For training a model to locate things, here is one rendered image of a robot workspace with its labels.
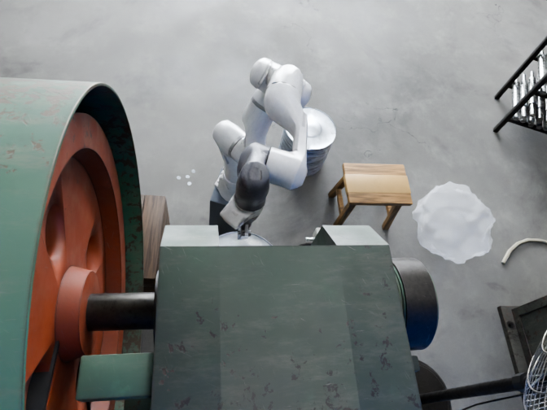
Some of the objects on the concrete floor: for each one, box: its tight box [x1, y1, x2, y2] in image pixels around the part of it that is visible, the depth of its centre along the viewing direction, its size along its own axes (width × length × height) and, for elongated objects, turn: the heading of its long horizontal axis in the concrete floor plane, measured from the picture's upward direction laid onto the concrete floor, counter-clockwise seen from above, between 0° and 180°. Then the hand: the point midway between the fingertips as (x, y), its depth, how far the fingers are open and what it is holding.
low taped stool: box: [328, 163, 413, 230], centre depth 240 cm, size 34×24×34 cm
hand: (242, 233), depth 142 cm, fingers closed
